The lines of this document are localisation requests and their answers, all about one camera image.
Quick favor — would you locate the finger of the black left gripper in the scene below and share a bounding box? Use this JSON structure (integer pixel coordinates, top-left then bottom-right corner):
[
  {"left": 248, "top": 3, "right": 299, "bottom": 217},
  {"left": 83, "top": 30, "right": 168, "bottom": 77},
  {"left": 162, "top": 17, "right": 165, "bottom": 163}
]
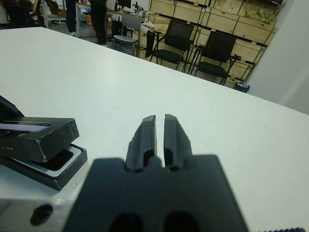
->
[{"left": 0, "top": 95, "right": 25, "bottom": 121}]

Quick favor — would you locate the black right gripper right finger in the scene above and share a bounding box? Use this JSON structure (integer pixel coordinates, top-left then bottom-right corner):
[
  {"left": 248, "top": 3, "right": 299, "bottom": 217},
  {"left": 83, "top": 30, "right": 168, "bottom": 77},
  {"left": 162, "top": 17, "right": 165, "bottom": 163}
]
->
[{"left": 163, "top": 113, "right": 194, "bottom": 171}]

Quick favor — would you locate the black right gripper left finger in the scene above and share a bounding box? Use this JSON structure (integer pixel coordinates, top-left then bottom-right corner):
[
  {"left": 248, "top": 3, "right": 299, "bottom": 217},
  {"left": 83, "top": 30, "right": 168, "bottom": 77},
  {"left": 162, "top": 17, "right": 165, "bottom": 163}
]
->
[{"left": 125, "top": 115, "right": 158, "bottom": 174}]

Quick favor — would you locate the black box lid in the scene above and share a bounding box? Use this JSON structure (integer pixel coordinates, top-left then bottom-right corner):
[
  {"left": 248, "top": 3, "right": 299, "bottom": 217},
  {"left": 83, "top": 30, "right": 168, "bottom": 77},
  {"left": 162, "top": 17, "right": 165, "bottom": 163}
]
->
[{"left": 0, "top": 117, "right": 80, "bottom": 163}]

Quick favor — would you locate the black box base white insert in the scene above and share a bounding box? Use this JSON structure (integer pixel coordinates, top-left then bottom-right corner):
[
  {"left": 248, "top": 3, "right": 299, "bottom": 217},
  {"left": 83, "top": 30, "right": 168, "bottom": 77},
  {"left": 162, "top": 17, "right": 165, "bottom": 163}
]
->
[{"left": 0, "top": 142, "right": 88, "bottom": 192}]

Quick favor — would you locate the black waste bin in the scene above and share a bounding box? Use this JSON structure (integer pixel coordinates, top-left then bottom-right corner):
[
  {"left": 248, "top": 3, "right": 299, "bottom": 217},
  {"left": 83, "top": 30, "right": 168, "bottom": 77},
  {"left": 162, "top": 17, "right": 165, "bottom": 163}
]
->
[{"left": 233, "top": 81, "right": 251, "bottom": 94}]

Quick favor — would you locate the black office chair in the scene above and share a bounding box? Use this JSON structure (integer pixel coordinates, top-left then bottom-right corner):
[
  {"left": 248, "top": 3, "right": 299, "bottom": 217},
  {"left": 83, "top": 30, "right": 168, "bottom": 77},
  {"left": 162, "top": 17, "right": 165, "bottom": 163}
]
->
[{"left": 6, "top": 0, "right": 46, "bottom": 28}]

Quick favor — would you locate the grey chair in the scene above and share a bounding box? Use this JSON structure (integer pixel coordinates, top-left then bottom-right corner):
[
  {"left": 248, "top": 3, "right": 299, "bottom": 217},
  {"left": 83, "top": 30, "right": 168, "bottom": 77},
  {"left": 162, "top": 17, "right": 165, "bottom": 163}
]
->
[{"left": 112, "top": 13, "right": 143, "bottom": 56}]

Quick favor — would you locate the person in black trousers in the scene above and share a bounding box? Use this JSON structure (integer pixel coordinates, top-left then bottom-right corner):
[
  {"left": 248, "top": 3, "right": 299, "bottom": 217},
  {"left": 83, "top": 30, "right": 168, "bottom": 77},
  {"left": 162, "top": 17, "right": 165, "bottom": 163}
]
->
[{"left": 89, "top": 0, "right": 109, "bottom": 46}]

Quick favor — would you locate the wooden crate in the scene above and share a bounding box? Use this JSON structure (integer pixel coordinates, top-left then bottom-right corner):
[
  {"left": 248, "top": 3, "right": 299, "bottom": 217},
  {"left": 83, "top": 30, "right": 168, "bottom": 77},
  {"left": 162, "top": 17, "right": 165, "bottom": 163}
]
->
[
  {"left": 238, "top": 0, "right": 278, "bottom": 46},
  {"left": 148, "top": 0, "right": 210, "bottom": 25}
]

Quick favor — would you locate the black computer monitor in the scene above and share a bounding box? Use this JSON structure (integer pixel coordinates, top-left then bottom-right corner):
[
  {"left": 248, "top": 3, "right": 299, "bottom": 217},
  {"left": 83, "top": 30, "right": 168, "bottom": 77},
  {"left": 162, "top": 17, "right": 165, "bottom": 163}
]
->
[{"left": 117, "top": 0, "right": 132, "bottom": 12}]

